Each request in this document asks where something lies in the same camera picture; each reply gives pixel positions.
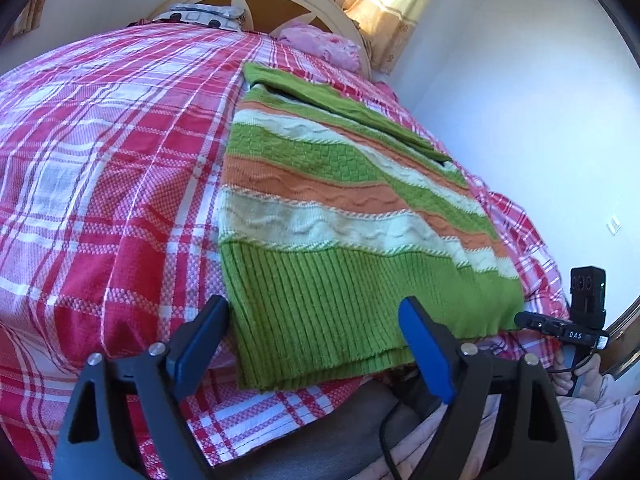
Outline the green orange striped knit sweater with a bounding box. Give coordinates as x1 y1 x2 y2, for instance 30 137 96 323
215 63 524 390

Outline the person's right hand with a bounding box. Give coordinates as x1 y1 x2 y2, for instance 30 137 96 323
551 349 603 402

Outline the red white plaid bedspread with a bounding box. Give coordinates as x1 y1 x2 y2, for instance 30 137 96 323
0 22 572 480

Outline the pink floral pillow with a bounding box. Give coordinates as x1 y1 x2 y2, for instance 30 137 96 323
276 22 362 74

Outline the white black patterned pillow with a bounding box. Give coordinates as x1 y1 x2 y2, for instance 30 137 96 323
151 3 245 32

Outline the yellow curtain at side window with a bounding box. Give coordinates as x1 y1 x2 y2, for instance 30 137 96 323
2 0 46 44

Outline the cream wooden headboard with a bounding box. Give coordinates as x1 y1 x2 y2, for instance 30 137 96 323
151 0 371 79

